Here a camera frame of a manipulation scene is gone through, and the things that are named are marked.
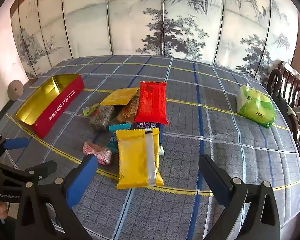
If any red tin box gold inside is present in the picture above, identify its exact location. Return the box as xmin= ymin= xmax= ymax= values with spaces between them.
xmin=15 ymin=74 xmax=85 ymax=139

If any painted folding screen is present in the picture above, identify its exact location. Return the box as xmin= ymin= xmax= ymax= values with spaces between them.
xmin=10 ymin=0 xmax=299 ymax=80

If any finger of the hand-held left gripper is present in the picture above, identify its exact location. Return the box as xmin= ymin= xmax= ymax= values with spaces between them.
xmin=0 ymin=160 xmax=57 ymax=183
xmin=0 ymin=135 xmax=29 ymax=163

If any blue cracker packet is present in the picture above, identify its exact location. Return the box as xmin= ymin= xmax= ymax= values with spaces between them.
xmin=134 ymin=121 xmax=165 ymax=155

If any red snack packet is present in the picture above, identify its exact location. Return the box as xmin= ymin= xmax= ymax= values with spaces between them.
xmin=134 ymin=81 xmax=169 ymax=125

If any green tissue pack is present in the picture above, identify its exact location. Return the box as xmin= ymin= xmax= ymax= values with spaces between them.
xmin=237 ymin=84 xmax=277 ymax=129

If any blue plaid tablecloth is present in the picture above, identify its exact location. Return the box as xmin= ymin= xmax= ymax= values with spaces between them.
xmin=0 ymin=55 xmax=300 ymax=240

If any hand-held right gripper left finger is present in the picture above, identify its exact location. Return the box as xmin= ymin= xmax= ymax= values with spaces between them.
xmin=16 ymin=154 xmax=98 ymax=240

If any large yellow snack packet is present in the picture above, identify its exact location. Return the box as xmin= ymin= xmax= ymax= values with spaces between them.
xmin=116 ymin=127 xmax=164 ymax=190

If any person's left hand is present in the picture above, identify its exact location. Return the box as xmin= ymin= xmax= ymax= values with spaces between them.
xmin=0 ymin=202 xmax=11 ymax=218

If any round grey disc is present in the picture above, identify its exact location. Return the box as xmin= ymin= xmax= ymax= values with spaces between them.
xmin=7 ymin=79 xmax=24 ymax=101

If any clear packet of dark seeds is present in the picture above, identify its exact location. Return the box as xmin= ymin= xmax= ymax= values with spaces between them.
xmin=89 ymin=104 xmax=115 ymax=132

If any pink candy packet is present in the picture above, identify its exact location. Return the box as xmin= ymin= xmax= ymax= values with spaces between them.
xmin=82 ymin=141 xmax=112 ymax=165

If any small teal snack packet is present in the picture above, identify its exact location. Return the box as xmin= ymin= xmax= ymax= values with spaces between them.
xmin=108 ymin=122 xmax=132 ymax=133
xmin=105 ymin=132 xmax=119 ymax=153

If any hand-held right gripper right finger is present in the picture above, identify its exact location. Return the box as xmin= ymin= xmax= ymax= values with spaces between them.
xmin=199 ymin=154 xmax=280 ymax=240

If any orange fried twist packet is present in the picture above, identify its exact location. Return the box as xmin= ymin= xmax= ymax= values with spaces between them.
xmin=116 ymin=97 xmax=140 ymax=124

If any gold foil snack packet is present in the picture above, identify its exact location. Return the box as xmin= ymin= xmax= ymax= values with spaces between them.
xmin=100 ymin=87 xmax=140 ymax=107

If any small green snack packet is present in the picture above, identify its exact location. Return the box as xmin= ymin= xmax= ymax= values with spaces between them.
xmin=82 ymin=104 xmax=102 ymax=117

